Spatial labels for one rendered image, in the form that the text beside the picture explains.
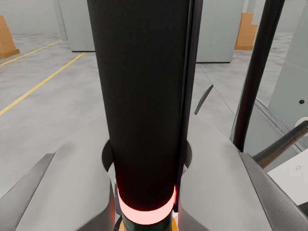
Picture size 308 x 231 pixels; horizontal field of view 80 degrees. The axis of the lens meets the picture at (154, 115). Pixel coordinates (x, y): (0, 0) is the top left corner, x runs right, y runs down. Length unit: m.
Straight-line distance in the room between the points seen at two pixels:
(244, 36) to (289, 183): 7.90
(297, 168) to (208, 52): 5.46
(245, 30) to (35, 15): 11.31
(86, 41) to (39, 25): 6.74
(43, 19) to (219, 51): 10.69
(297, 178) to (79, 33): 7.45
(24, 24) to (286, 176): 14.38
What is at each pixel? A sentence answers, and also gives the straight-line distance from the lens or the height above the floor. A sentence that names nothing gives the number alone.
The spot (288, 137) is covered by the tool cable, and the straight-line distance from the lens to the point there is 0.32.
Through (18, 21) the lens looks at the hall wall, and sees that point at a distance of 14.63.
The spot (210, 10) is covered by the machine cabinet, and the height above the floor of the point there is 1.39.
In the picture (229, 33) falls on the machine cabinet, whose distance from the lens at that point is 5.96.
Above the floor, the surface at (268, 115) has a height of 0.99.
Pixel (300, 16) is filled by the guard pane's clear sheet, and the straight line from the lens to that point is 1.25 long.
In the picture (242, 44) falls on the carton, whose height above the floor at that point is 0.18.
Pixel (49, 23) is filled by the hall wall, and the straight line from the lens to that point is 13.72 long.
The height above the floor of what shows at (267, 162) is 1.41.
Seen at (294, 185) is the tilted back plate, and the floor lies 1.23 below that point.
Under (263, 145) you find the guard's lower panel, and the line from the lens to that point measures 1.40.
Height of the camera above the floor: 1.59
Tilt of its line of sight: 32 degrees down
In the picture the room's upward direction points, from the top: straight up
